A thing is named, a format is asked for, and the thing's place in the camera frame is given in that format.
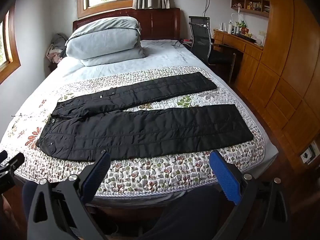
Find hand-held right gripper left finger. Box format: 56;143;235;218
27;151;112;240

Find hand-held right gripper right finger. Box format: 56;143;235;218
209;150;294;240

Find black quilted pants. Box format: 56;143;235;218
36;71;255;162

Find floral quilt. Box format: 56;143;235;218
0;66;266;197

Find narrow wooden-framed window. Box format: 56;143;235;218
0;6;21;84

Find wooden desk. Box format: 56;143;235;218
212;30;264;90

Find wooden wardrobe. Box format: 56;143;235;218
235;0;320;173

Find pile of clothes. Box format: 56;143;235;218
45;33;69;64

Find white pillow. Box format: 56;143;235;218
65;16;146;67

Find black office chair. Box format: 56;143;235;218
188;16;237;84

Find white desk lamp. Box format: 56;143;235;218
230;7;242;34

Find dark wooden headboard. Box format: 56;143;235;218
73;8;181;41

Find white wall socket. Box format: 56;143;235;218
300;141;320;165

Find black cable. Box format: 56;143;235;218
172;40;192;48

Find wooden wall shelf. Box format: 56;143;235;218
230;0;271;18

